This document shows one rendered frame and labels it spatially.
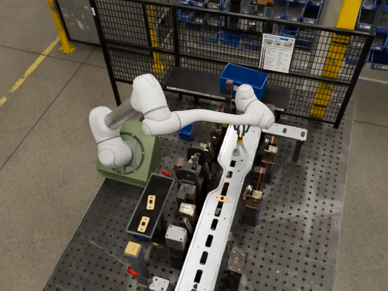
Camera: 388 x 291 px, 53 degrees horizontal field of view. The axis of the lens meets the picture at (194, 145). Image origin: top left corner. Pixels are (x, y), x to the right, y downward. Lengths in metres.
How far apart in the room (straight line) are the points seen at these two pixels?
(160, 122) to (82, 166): 1.99
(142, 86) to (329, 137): 1.63
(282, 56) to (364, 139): 1.68
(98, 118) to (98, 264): 0.89
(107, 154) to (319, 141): 1.56
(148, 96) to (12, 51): 3.66
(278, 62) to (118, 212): 1.48
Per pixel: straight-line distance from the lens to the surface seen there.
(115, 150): 2.41
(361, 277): 3.36
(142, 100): 1.94
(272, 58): 2.75
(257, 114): 2.12
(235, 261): 2.09
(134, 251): 2.00
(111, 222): 2.62
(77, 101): 4.43
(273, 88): 2.86
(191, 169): 2.20
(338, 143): 3.06
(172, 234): 2.06
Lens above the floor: 2.97
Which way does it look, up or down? 52 degrees down
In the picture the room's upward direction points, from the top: 3 degrees counter-clockwise
